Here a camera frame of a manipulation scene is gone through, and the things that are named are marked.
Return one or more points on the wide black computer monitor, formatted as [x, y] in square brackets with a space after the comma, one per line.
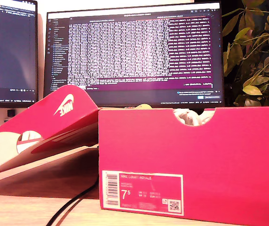
[129, 51]

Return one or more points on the green leafy plant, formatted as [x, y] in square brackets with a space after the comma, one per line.
[254, 58]

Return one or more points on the black monitor with code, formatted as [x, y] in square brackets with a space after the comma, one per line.
[10, 47]

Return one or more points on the white shoe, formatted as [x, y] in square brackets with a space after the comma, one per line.
[191, 117]

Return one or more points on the red Nike shoebox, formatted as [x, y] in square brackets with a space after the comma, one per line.
[162, 150]

